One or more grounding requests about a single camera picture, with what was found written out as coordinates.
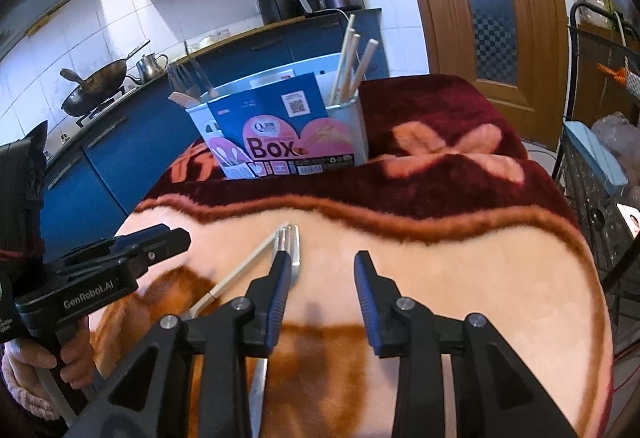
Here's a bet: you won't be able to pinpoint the steel kettle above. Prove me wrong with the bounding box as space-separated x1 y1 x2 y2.
128 54 169 85

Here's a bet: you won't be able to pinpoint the wooden door with glass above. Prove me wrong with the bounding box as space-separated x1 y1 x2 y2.
418 0 568 149

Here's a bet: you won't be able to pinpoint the chopstick in box middle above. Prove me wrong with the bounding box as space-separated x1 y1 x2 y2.
338 31 360 104

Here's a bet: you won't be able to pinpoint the black wok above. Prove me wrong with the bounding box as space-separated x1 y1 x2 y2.
60 40 151 117

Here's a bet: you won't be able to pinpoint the blue base cabinets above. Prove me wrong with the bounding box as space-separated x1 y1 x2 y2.
37 7 391 264

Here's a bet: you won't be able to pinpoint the chopstick in box left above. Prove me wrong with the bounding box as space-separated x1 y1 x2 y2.
328 14 355 106

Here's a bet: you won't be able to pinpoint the red floral blanket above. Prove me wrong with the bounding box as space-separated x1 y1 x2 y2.
90 74 613 437

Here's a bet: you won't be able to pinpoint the chopstick in box right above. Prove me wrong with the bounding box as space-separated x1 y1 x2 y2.
348 39 380 98

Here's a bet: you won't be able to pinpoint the left hand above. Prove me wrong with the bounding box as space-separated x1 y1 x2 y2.
1 317 96 422

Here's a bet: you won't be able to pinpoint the black wire cart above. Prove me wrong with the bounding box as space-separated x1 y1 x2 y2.
552 1 639 319

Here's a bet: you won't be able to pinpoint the wooden chopstick on blanket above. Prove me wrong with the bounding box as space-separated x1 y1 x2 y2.
180 224 300 321

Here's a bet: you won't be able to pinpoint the chopstick in box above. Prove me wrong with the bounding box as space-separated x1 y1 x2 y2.
328 14 355 106
338 31 360 104
348 39 380 98

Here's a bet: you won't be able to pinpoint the steel fork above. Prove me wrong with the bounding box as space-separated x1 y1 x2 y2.
247 223 302 438

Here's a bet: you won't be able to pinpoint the light blue utensil box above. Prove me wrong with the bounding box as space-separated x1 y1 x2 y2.
186 54 369 179

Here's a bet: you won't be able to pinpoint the wooden spoon in box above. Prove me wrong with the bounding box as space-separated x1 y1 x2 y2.
168 92 201 109

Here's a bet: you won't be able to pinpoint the black air fryer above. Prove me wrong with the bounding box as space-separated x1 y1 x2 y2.
258 0 314 24

